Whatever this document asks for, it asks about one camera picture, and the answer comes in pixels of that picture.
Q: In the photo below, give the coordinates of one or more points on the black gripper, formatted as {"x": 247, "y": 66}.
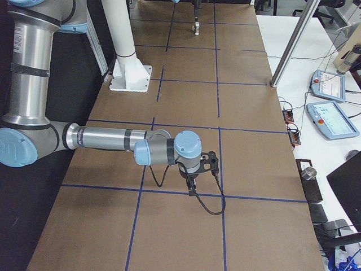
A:
{"x": 189, "y": 178}
{"x": 196, "y": 11}

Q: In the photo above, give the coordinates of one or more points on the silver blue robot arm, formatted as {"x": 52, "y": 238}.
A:
{"x": 28, "y": 135}

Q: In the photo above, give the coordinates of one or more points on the brown paper table cover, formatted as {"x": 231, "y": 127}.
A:
{"x": 111, "y": 214}

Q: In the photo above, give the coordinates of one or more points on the black orange connector block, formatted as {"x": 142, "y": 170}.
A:
{"x": 294, "y": 134}
{"x": 288, "y": 115}

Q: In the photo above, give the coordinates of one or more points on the steel cylinder weight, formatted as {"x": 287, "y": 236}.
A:
{"x": 308, "y": 174}

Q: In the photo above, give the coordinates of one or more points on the near teach pendant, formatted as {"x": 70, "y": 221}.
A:
{"x": 331, "y": 120}

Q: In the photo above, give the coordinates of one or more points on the teach pendant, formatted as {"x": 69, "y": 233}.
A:
{"x": 331, "y": 120}
{"x": 328, "y": 85}

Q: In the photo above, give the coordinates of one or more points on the far teach pendant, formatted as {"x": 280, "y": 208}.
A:
{"x": 328, "y": 85}

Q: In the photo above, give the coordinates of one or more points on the white camera pole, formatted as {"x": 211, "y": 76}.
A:
{"x": 118, "y": 21}

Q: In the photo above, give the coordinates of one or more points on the white mount base plate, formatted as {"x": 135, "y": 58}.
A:
{"x": 130, "y": 76}

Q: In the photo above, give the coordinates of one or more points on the aluminium frame post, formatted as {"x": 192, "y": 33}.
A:
{"x": 301, "y": 26}

